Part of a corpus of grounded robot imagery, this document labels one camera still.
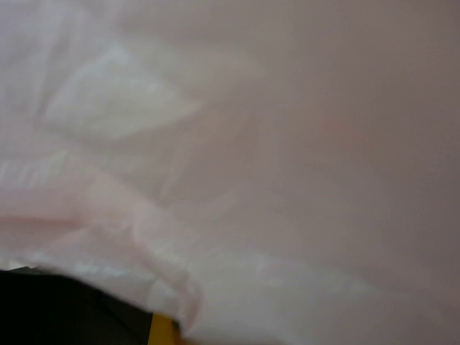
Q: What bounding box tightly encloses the yellow fake mango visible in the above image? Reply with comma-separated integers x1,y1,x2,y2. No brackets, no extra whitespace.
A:
147,313,188,345

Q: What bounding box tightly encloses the pink plastic bag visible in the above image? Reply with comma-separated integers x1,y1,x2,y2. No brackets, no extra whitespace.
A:
1,1,459,344

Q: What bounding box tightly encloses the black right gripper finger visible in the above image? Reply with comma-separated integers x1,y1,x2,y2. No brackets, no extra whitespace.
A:
1,268,152,345

